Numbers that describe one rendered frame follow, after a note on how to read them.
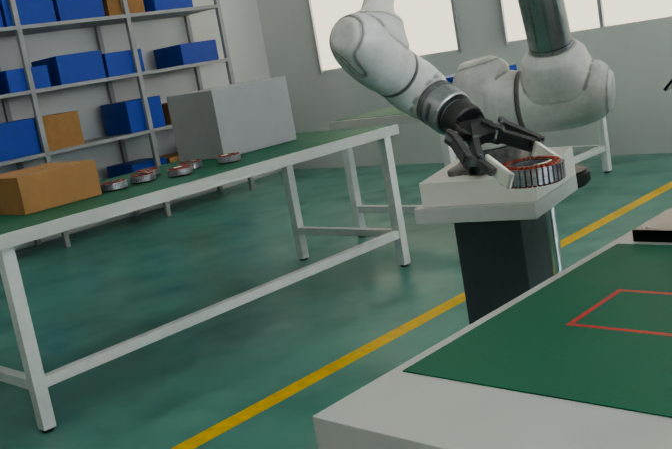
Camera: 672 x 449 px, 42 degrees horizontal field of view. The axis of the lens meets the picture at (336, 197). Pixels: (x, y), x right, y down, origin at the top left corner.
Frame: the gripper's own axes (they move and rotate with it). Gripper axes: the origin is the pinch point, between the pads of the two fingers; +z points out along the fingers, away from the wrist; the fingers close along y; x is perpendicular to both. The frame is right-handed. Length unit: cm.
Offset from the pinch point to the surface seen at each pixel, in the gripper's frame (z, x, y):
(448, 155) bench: -221, -169, -200
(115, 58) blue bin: -574, -257, -141
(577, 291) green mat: 22.7, -6.6, 9.5
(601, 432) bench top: 52, 9, 43
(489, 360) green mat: 31.0, -2.1, 36.0
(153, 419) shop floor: -119, -170, 19
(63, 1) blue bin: -590, -208, -105
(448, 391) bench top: 34, -1, 45
